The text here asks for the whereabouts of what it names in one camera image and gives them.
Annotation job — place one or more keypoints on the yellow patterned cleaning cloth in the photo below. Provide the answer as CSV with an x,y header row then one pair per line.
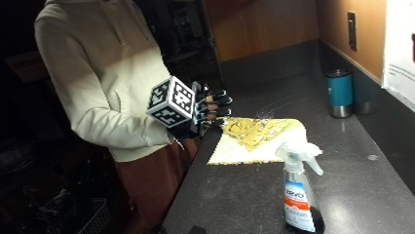
x,y
252,133

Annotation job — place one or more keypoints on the white cube with black markers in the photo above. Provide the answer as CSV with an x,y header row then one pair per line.
x,y
170,102

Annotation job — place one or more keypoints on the teal steel tumbler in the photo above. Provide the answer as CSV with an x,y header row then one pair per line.
x,y
339,91

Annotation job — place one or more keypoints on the the person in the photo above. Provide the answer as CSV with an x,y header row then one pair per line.
x,y
98,65

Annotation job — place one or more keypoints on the clear spray bottle, orange label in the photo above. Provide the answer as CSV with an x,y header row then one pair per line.
x,y
298,195

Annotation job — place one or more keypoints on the dark wall outlet plate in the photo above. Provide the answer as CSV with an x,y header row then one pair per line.
x,y
351,31

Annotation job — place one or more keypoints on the white paper wall poster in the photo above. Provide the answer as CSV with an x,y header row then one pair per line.
x,y
399,48

